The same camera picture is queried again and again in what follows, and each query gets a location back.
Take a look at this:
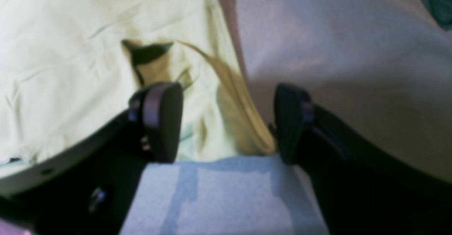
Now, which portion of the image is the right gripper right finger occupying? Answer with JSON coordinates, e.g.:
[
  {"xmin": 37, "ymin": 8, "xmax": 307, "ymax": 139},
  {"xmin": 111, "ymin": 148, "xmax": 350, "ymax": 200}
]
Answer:
[{"xmin": 273, "ymin": 83, "xmax": 452, "ymax": 235}]

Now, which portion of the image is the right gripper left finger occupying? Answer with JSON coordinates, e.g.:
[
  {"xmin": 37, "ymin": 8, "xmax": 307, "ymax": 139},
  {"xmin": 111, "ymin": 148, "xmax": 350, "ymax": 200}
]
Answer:
[{"xmin": 1, "ymin": 82, "xmax": 183, "ymax": 235}]

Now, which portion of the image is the yellow-green T-shirt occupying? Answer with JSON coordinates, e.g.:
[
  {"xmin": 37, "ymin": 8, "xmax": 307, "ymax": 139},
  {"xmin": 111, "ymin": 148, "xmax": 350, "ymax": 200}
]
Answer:
[{"xmin": 0, "ymin": 0, "xmax": 276, "ymax": 166}]

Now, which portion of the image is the sage green table cloth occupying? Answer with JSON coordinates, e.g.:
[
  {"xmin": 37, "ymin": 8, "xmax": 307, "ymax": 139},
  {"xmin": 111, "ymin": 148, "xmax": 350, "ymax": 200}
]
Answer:
[{"xmin": 121, "ymin": 0, "xmax": 451, "ymax": 235}]

